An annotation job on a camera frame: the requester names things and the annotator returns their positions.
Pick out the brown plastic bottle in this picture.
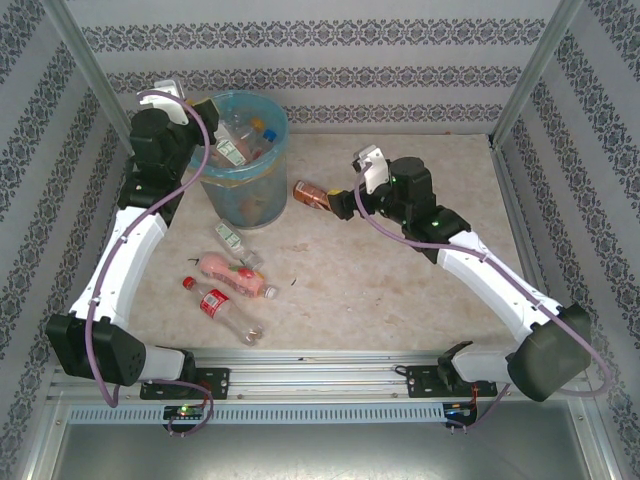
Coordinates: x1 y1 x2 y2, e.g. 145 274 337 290
292 179 333 211

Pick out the translucent blue plastic bin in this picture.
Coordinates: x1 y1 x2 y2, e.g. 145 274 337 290
188 90 290 231

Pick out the pink plastic bottle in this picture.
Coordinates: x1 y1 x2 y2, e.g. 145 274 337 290
199 252 278 300

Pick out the long clear red-label cola bottle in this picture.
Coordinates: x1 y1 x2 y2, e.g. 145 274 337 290
182 276 265 346

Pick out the right small circuit board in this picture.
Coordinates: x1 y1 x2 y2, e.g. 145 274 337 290
443 402 479 420

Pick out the small circuit board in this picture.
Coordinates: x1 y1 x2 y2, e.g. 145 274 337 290
443 402 479 420
163 404 205 421

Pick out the grey metal sheet panel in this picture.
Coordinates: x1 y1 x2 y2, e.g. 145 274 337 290
49 399 609 480

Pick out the left small circuit board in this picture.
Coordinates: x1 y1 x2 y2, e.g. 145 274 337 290
163 404 205 421

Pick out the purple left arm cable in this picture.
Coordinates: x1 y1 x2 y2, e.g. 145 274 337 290
83 89 216 439

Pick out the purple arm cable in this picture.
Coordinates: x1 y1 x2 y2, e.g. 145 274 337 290
353 158 614 435
83 89 216 439

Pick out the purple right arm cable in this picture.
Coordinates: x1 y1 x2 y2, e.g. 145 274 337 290
353 158 614 435

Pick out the aluminium left side rail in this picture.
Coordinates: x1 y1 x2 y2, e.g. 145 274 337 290
67 142 149 366

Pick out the aluminium left frame post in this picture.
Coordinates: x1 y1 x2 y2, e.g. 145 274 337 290
39 0 146 154

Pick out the aluminium frame post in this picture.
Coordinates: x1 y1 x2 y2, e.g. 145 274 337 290
39 0 146 154
489 0 585 149

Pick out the aluminium right side rail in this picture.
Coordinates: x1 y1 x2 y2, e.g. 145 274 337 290
489 142 571 361

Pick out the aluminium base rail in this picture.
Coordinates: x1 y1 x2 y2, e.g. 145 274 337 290
47 347 594 404

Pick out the aluminium right frame post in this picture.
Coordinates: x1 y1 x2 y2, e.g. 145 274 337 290
489 0 585 149

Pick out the grey slotted cable duct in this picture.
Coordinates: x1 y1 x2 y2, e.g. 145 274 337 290
69 402 446 425

